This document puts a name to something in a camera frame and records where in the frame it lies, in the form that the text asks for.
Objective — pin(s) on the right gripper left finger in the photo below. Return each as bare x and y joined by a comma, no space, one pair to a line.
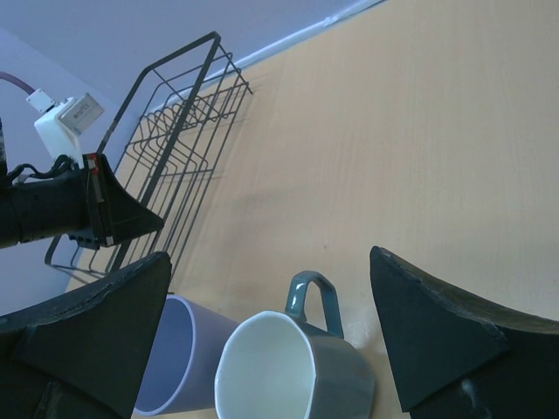
83,353

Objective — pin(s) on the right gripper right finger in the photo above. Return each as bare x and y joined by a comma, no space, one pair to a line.
454,354

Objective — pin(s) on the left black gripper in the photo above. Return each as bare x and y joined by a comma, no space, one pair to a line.
89,205

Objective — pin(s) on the black wire dish rack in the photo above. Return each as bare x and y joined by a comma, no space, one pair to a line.
165,145

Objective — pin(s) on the purple plastic cup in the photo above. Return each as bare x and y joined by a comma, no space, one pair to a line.
183,360

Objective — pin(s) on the grey ceramic mug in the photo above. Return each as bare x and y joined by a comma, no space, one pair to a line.
295,363

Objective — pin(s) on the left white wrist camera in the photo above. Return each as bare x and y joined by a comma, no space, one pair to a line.
62,123

